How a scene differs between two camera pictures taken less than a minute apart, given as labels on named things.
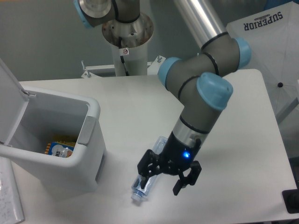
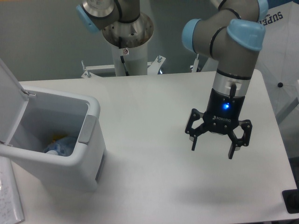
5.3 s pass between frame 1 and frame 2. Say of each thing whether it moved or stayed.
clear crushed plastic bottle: moved
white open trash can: stayed
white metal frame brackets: stayed
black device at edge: stayed
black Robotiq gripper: moved
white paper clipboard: stayed
